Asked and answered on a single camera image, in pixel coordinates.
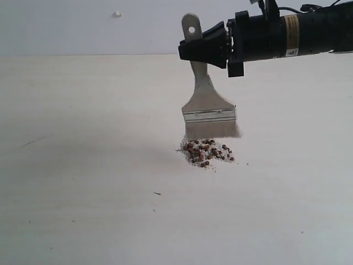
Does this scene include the small white wall blob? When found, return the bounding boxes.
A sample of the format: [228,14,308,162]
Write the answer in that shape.
[113,11,123,18]

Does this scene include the scattered rice and brown pellets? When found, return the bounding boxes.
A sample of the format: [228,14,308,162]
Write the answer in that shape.
[171,137,252,173]

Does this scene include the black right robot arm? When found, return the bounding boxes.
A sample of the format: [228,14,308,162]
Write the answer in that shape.
[178,1,352,77]

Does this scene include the wide white bristle paint brush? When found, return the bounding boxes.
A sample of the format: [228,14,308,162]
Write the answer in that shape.
[181,13,242,139]

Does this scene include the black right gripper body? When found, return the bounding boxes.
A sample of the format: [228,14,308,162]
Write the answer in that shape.
[227,11,300,77]

